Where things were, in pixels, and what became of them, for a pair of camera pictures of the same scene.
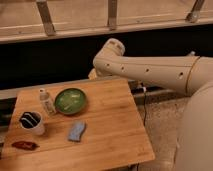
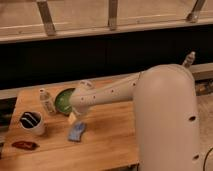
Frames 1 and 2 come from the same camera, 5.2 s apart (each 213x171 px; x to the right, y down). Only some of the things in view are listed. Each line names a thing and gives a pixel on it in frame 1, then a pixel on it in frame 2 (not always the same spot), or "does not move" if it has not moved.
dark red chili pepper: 24,145 does not move
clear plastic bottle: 47,103 does not move
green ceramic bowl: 70,101 does not move
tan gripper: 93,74 → 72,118
